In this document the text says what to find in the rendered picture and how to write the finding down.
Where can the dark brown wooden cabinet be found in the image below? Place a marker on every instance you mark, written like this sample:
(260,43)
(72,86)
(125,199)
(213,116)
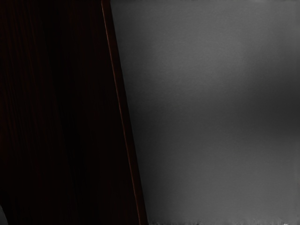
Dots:
(58,112)

